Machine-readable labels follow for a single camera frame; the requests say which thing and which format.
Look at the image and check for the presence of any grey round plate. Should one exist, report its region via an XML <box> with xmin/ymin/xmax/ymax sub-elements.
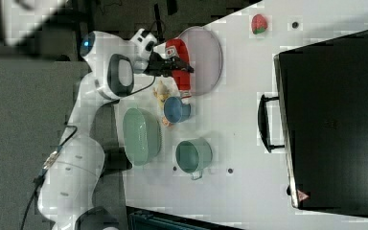
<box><xmin>178</xmin><ymin>27</ymin><xmax>223</xmax><ymax>98</ymax></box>

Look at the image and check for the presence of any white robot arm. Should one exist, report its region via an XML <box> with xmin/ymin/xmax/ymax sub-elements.
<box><xmin>34</xmin><ymin>29</ymin><xmax>194</xmax><ymax>230</ymax></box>

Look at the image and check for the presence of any green mug with handle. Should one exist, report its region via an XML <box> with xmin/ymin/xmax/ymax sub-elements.
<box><xmin>175</xmin><ymin>138</ymin><xmax>213</xmax><ymax>180</ymax></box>

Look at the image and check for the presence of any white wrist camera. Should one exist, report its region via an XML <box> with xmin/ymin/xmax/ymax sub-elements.
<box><xmin>130</xmin><ymin>28</ymin><xmax>157</xmax><ymax>60</ymax></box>

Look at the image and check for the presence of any large red strawberry toy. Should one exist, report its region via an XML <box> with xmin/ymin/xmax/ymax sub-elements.
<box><xmin>251</xmin><ymin>14</ymin><xmax>268</xmax><ymax>35</ymax></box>

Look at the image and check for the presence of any yellow peeled banana toy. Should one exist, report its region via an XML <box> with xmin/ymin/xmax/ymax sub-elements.
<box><xmin>153</xmin><ymin>80</ymin><xmax>171</xmax><ymax>108</ymax></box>

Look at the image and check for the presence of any green bowl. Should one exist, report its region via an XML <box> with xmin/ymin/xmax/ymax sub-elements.
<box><xmin>123</xmin><ymin>107</ymin><xmax>162</xmax><ymax>166</ymax></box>

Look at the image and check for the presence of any black cable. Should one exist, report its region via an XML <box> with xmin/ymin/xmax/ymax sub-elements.
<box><xmin>18</xmin><ymin>18</ymin><xmax>167</xmax><ymax>230</ymax></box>

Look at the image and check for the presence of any red ketchup bottle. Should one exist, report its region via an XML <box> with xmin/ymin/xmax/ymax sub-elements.
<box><xmin>165</xmin><ymin>38</ymin><xmax>192</xmax><ymax>99</ymax></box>

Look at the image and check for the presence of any black toaster oven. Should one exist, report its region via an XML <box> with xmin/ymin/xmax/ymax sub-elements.
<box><xmin>273</xmin><ymin>30</ymin><xmax>368</xmax><ymax>218</ymax></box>

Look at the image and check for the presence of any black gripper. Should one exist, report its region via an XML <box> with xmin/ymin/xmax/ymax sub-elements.
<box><xmin>144</xmin><ymin>52</ymin><xmax>194</xmax><ymax>78</ymax></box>

